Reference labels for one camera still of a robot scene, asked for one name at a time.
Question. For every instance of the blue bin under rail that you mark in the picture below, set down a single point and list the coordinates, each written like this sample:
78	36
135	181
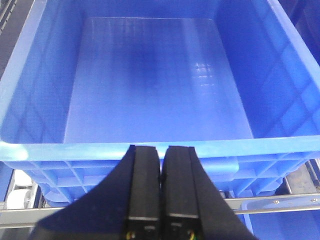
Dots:
290	218

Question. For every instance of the grey metal rail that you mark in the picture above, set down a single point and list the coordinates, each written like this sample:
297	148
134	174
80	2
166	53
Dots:
27	218

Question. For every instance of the white wheel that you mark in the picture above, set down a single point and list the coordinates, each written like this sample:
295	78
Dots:
21	192

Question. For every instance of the large blue plastic crate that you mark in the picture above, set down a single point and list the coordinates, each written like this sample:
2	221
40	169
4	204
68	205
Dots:
87	78

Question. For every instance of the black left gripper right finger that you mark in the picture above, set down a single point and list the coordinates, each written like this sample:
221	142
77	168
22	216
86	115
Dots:
193	207

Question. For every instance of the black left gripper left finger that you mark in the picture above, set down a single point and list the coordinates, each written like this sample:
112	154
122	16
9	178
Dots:
125	205

